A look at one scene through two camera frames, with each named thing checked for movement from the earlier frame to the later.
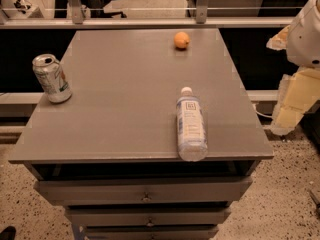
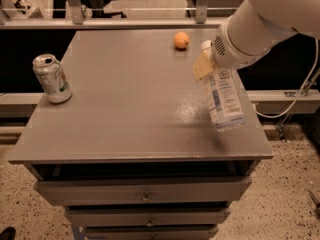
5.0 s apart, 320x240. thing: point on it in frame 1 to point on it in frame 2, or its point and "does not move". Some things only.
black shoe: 8,233 does not move
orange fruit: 181,40 does not move
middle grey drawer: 148,216 does not move
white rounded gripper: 306,41 to 224,53
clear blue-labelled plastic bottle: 191,127 to 224,94
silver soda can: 49,71 does not move
